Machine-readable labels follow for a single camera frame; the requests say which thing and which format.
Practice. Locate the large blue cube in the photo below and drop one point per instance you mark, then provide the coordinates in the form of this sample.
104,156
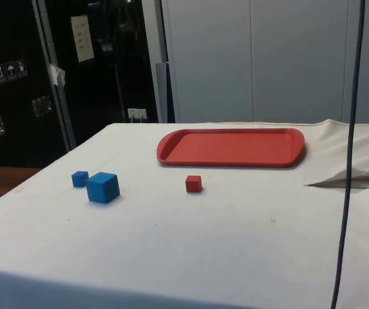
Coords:
102,190

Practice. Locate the red tray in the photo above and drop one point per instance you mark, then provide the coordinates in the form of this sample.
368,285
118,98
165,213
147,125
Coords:
232,149

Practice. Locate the small red cube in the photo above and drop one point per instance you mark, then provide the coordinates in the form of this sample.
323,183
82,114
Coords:
193,184

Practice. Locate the pale grey locker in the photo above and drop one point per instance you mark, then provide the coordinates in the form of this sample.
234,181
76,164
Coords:
213,64

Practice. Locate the small blue cube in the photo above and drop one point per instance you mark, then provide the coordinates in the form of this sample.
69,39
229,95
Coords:
78,179

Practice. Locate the black cabinet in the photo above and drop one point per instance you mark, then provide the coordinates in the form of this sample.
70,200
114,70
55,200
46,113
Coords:
13,128

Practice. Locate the white wall socket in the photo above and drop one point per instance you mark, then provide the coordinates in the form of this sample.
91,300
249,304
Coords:
137,113

